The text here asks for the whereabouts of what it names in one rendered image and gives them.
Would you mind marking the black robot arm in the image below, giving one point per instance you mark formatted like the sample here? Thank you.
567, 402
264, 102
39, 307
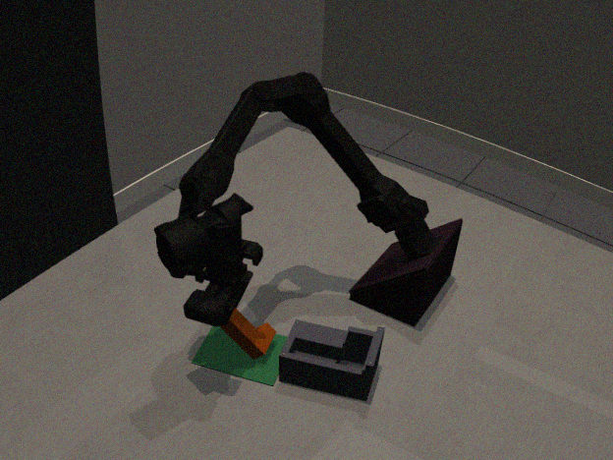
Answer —
184, 241

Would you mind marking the orange l-shaped block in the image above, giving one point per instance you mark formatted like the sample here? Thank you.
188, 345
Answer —
255, 341

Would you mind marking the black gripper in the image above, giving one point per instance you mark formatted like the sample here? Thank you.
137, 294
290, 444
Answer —
228, 280

